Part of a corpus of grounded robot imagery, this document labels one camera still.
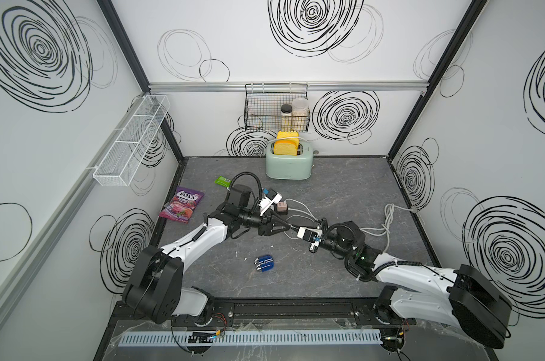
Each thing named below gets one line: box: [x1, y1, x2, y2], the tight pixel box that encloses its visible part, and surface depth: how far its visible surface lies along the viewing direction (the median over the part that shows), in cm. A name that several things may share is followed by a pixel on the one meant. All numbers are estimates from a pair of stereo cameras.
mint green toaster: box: [265, 142, 314, 181], surface depth 104 cm
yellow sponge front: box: [273, 139, 298, 156], surface depth 99 cm
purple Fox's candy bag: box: [158, 186, 205, 225], surface depth 100 cm
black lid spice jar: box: [280, 103, 293, 132], surface depth 87 cm
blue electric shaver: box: [254, 254, 275, 273], surface depth 84 cm
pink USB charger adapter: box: [277, 201, 288, 213], surface depth 96 cm
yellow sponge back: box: [275, 131, 300, 149], surface depth 104 cm
